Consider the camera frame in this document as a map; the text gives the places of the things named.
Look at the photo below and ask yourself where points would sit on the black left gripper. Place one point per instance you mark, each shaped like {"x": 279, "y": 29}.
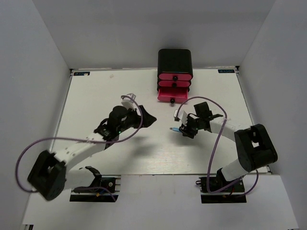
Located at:
{"x": 148, "y": 120}

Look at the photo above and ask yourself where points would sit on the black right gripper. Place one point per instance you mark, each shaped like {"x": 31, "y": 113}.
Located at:
{"x": 187, "y": 131}

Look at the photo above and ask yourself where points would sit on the light blue marker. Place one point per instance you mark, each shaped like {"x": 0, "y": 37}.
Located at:
{"x": 175, "y": 129}

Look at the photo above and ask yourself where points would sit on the pink bottom drawer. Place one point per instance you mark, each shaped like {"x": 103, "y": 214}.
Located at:
{"x": 172, "y": 95}

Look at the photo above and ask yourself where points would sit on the pink top drawer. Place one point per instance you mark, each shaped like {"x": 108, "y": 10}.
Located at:
{"x": 175, "y": 76}

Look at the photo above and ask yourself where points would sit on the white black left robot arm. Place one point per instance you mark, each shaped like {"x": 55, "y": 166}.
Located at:
{"x": 52, "y": 172}

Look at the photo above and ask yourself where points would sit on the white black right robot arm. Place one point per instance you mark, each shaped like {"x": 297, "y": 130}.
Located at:
{"x": 253, "y": 144}

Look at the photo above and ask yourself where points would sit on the black drawer cabinet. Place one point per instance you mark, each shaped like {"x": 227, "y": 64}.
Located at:
{"x": 172, "y": 60}

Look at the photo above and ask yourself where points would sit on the blue label right corner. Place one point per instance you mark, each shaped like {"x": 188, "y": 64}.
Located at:
{"x": 226, "y": 70}

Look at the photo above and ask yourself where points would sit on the blue label corner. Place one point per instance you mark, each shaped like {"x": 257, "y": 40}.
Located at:
{"x": 84, "y": 73}
{"x": 226, "y": 70}

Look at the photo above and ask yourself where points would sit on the blue label left corner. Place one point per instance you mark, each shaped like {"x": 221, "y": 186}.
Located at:
{"x": 84, "y": 73}

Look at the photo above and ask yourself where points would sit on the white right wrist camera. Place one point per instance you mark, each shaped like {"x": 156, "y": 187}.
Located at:
{"x": 182, "y": 116}

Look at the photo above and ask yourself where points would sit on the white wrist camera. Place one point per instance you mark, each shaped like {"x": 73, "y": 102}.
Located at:
{"x": 182, "y": 116}
{"x": 128, "y": 101}

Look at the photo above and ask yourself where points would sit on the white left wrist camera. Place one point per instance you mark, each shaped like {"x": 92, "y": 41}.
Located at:
{"x": 128, "y": 101}

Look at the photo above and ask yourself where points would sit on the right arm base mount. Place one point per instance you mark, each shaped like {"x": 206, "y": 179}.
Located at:
{"x": 235, "y": 194}

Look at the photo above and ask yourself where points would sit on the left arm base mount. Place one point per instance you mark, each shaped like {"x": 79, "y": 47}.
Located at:
{"x": 97, "y": 188}

